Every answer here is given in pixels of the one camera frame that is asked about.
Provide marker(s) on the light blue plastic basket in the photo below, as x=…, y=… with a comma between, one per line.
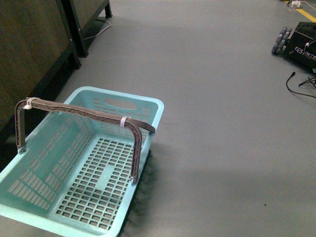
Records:
x=73, y=176

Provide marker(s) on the brown basket handle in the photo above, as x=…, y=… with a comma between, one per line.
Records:
x=133, y=125

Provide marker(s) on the white zip tie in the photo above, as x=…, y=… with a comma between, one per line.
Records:
x=28, y=105
x=123, y=120

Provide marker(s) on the white zip tie left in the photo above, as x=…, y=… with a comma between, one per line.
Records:
x=28, y=105

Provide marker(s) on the dark display stand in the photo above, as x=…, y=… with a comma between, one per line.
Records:
x=36, y=38

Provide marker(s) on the grey roller wheel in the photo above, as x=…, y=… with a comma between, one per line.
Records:
x=281, y=41

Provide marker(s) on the black box with lettering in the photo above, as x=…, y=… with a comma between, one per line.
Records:
x=301, y=47

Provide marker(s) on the white power strip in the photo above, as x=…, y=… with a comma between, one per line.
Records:
x=296, y=4

